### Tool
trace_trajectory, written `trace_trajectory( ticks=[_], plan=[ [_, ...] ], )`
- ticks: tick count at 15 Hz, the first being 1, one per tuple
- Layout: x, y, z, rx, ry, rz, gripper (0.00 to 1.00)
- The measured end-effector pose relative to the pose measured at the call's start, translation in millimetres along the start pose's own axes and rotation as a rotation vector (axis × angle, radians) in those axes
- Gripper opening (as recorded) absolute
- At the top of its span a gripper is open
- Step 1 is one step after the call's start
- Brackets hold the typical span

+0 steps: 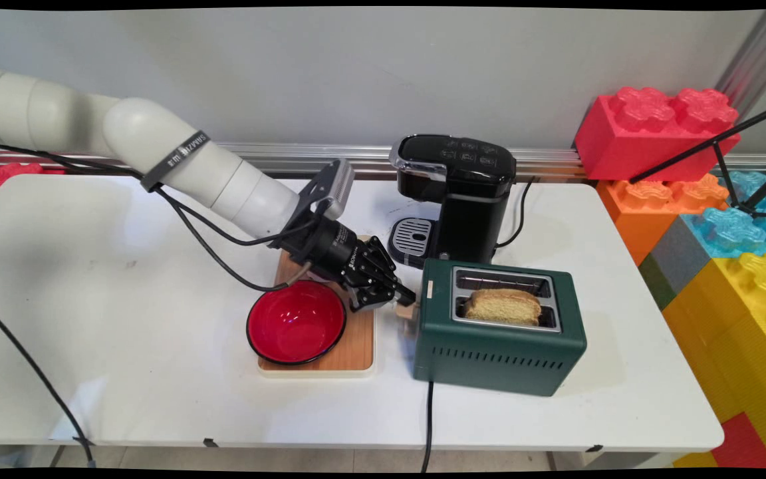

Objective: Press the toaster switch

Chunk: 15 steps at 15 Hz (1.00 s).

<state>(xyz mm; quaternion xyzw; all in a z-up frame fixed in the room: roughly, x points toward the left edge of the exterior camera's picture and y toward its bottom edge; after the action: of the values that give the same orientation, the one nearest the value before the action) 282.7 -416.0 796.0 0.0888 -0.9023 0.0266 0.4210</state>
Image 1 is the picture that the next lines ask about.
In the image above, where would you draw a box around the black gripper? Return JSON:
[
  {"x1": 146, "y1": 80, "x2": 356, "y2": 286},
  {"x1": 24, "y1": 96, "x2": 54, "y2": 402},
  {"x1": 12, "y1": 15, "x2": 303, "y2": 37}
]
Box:
[{"x1": 269, "y1": 218, "x2": 418, "y2": 314}]

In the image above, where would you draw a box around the wooden tray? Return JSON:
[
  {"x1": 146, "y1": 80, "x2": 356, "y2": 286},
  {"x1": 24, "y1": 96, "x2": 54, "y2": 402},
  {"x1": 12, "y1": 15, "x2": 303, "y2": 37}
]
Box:
[{"x1": 257, "y1": 249, "x2": 378, "y2": 379}]

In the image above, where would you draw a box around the red enamel bowl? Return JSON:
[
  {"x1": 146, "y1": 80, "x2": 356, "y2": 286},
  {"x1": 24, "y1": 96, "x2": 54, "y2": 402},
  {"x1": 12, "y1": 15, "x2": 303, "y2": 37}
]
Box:
[{"x1": 245, "y1": 279, "x2": 348, "y2": 367}]

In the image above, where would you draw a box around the black coffee machine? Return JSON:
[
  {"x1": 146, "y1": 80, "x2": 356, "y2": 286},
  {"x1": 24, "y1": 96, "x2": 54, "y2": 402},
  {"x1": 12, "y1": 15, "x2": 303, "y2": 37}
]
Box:
[{"x1": 388, "y1": 134, "x2": 519, "y2": 270}]

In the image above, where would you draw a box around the green toaster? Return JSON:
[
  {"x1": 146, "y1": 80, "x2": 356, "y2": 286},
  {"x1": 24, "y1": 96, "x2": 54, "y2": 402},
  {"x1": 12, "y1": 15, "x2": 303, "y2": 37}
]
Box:
[{"x1": 413, "y1": 258, "x2": 588, "y2": 398}]

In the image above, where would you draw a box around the orange toy brick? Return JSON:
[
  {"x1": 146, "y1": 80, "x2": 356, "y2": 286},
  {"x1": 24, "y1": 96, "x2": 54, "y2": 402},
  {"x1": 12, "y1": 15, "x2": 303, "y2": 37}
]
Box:
[{"x1": 595, "y1": 174, "x2": 730, "y2": 267}]

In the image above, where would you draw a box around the dark green toy brick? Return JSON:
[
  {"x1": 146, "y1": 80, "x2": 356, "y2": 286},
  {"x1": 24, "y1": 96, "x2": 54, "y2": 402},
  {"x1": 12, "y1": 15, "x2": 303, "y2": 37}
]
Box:
[{"x1": 637, "y1": 253, "x2": 677, "y2": 313}]

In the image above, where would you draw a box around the large red toy brick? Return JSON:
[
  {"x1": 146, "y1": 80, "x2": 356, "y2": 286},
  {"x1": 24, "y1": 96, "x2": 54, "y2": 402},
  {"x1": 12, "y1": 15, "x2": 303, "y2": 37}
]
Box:
[{"x1": 574, "y1": 86, "x2": 742, "y2": 184}]

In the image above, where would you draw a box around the translucent blue toy brick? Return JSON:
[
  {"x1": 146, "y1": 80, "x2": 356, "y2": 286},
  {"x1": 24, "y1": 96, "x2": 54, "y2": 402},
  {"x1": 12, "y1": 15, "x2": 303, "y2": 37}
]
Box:
[{"x1": 681, "y1": 171, "x2": 766, "y2": 261}]

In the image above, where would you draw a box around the yellow toy brick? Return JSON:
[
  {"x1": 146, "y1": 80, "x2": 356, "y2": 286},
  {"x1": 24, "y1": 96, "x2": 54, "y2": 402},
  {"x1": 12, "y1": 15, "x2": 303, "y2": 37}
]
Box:
[{"x1": 662, "y1": 252, "x2": 766, "y2": 470}]

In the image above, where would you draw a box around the black tripod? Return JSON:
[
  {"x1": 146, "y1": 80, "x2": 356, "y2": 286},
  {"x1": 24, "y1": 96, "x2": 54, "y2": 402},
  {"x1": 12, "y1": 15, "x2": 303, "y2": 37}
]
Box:
[{"x1": 628, "y1": 100, "x2": 766, "y2": 221}]

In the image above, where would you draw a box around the small red toy brick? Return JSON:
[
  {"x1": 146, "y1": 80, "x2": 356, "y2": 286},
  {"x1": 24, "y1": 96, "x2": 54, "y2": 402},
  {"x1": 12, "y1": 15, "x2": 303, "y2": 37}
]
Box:
[{"x1": 709, "y1": 412, "x2": 766, "y2": 470}]

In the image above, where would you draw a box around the red studded toy brick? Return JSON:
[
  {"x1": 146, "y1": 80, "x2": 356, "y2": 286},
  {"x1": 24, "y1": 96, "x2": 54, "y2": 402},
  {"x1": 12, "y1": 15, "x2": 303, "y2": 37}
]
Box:
[{"x1": 0, "y1": 159, "x2": 66, "y2": 204}]

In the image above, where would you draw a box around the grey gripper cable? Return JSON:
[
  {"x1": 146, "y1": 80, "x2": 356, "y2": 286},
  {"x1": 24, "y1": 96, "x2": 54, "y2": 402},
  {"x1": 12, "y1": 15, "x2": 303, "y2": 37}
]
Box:
[{"x1": 286, "y1": 261, "x2": 315, "y2": 289}]

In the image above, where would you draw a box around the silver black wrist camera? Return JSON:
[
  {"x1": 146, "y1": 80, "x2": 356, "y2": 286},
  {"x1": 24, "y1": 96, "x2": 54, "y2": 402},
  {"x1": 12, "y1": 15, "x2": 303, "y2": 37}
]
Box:
[{"x1": 283, "y1": 158, "x2": 356, "y2": 234}]

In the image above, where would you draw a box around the black toaster cable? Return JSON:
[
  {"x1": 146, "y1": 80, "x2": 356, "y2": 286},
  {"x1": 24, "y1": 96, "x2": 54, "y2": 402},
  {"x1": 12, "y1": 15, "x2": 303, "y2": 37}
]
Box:
[{"x1": 420, "y1": 380, "x2": 437, "y2": 473}]

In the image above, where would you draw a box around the black coffee machine cable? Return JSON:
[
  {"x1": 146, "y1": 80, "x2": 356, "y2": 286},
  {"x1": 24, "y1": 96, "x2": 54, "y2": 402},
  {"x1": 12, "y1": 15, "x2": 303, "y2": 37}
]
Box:
[{"x1": 495, "y1": 176, "x2": 538, "y2": 250}]

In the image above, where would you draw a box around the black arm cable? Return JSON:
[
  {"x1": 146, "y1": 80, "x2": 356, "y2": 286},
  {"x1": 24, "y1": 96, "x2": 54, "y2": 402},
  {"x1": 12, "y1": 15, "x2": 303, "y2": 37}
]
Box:
[
  {"x1": 0, "y1": 140, "x2": 320, "y2": 247},
  {"x1": 154, "y1": 188, "x2": 299, "y2": 293}
]

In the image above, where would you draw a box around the aluminium wall rail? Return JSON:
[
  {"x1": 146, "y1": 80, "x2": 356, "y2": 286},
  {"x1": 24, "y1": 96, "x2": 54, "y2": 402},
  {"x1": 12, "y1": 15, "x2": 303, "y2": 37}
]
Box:
[{"x1": 0, "y1": 142, "x2": 766, "y2": 184}]

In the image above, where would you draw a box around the black arm strap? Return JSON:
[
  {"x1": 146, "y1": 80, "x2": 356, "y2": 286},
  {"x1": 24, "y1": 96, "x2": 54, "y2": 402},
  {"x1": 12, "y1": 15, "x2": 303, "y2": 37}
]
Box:
[{"x1": 140, "y1": 130, "x2": 211, "y2": 194}]

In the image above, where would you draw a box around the black floor cable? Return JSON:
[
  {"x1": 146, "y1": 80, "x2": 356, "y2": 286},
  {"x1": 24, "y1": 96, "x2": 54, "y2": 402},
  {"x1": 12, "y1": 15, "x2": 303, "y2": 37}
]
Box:
[{"x1": 0, "y1": 299, "x2": 98, "y2": 468}]

